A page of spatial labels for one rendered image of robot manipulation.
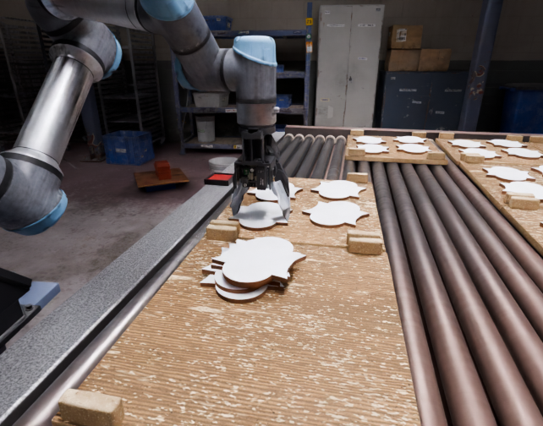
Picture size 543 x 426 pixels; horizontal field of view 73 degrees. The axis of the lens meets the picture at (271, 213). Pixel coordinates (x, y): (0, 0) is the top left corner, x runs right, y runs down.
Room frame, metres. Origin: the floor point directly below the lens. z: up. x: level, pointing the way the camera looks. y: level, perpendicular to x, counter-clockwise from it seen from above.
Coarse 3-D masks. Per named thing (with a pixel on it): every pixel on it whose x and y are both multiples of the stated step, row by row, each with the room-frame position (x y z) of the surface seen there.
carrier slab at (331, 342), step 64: (192, 256) 0.56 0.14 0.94; (320, 256) 0.56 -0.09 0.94; (384, 256) 0.56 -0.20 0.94; (192, 320) 0.39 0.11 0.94; (256, 320) 0.39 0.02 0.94; (320, 320) 0.39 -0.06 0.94; (384, 320) 0.39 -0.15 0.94; (128, 384) 0.29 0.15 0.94; (192, 384) 0.29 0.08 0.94; (256, 384) 0.29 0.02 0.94; (320, 384) 0.29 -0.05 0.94; (384, 384) 0.29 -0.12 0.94
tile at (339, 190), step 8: (328, 184) 0.94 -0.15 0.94; (336, 184) 0.94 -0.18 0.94; (344, 184) 0.94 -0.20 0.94; (352, 184) 0.94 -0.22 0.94; (312, 192) 0.90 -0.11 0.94; (320, 192) 0.88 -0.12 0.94; (328, 192) 0.88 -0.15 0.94; (336, 192) 0.88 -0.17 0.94; (344, 192) 0.88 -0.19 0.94; (352, 192) 0.88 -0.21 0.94; (360, 192) 0.90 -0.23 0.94; (336, 200) 0.84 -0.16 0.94
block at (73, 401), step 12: (72, 396) 0.25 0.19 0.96; (84, 396) 0.25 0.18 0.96; (96, 396) 0.25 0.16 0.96; (108, 396) 0.25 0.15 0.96; (60, 408) 0.25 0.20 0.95; (72, 408) 0.24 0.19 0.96; (84, 408) 0.24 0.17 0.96; (96, 408) 0.24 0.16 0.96; (108, 408) 0.24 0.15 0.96; (120, 408) 0.24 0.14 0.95; (72, 420) 0.24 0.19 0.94; (84, 420) 0.24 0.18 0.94; (96, 420) 0.24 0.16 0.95; (108, 420) 0.23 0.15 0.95; (120, 420) 0.24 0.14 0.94
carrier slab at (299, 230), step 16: (304, 192) 0.90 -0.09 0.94; (368, 192) 0.90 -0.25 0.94; (304, 208) 0.79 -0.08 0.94; (368, 208) 0.79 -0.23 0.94; (288, 224) 0.70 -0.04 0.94; (304, 224) 0.70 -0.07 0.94; (368, 224) 0.70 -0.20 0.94; (288, 240) 0.63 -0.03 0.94; (304, 240) 0.63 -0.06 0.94; (320, 240) 0.63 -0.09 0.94; (336, 240) 0.63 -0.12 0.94
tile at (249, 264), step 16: (240, 240) 0.56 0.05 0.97; (256, 240) 0.56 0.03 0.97; (272, 240) 0.56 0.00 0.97; (224, 256) 0.51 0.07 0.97; (240, 256) 0.51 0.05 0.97; (256, 256) 0.51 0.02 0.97; (272, 256) 0.51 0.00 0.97; (288, 256) 0.51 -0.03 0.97; (304, 256) 0.51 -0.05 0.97; (224, 272) 0.46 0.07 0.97; (240, 272) 0.46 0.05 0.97; (256, 272) 0.46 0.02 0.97; (272, 272) 0.46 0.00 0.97
